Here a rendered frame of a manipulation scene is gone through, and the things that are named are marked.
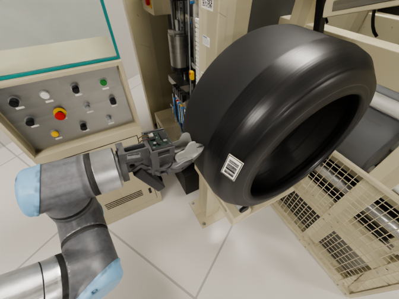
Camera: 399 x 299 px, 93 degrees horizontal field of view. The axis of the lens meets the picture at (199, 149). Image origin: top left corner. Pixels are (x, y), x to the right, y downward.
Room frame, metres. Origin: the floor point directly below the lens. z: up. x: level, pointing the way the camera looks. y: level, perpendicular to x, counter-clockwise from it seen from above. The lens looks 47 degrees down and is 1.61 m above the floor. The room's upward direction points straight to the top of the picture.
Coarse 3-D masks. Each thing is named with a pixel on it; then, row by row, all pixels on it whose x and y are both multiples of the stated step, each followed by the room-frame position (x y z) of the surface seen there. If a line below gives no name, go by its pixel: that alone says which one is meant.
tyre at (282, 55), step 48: (240, 48) 0.50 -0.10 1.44; (288, 48) 0.44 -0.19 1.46; (336, 48) 0.42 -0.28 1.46; (192, 96) 0.48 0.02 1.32; (240, 96) 0.37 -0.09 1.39; (288, 96) 0.33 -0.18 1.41; (336, 96) 0.36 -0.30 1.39; (240, 144) 0.29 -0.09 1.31; (288, 144) 0.61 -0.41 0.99; (336, 144) 0.47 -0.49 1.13; (240, 192) 0.27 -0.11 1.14
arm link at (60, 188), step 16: (64, 160) 0.23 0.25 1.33; (80, 160) 0.23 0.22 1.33; (16, 176) 0.19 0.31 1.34; (32, 176) 0.19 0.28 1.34; (48, 176) 0.19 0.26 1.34; (64, 176) 0.19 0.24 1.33; (80, 176) 0.20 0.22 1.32; (16, 192) 0.16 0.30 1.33; (32, 192) 0.16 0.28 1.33; (48, 192) 0.17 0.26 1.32; (64, 192) 0.17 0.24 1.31; (80, 192) 0.18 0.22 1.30; (96, 192) 0.19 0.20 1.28; (32, 208) 0.15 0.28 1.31; (48, 208) 0.15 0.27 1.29; (64, 208) 0.16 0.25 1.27; (80, 208) 0.18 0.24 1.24
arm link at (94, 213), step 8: (96, 200) 0.22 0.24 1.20; (88, 208) 0.19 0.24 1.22; (96, 208) 0.20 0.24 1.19; (48, 216) 0.16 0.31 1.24; (72, 216) 0.16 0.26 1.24; (80, 216) 0.17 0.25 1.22; (88, 216) 0.17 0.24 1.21; (96, 216) 0.18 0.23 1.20; (56, 224) 0.16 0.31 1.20; (64, 224) 0.15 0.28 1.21; (72, 224) 0.15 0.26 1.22; (80, 224) 0.15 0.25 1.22; (88, 224) 0.16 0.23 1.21; (64, 232) 0.14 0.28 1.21; (72, 232) 0.14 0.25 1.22
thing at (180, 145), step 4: (180, 136) 0.34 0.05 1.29; (184, 136) 0.34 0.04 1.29; (188, 136) 0.35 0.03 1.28; (180, 140) 0.34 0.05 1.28; (184, 140) 0.34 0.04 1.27; (188, 140) 0.35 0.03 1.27; (176, 144) 0.33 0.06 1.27; (180, 144) 0.34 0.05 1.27; (184, 144) 0.34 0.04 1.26; (200, 144) 0.35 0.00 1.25; (176, 148) 0.33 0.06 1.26; (180, 148) 0.33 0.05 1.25; (184, 148) 0.33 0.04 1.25; (176, 152) 0.32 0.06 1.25
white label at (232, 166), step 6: (228, 156) 0.29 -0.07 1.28; (228, 162) 0.28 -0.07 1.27; (234, 162) 0.27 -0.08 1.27; (240, 162) 0.27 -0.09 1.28; (222, 168) 0.28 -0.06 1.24; (228, 168) 0.27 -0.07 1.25; (234, 168) 0.27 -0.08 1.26; (240, 168) 0.26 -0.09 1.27; (228, 174) 0.27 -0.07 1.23; (234, 174) 0.26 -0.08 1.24; (234, 180) 0.25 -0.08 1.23
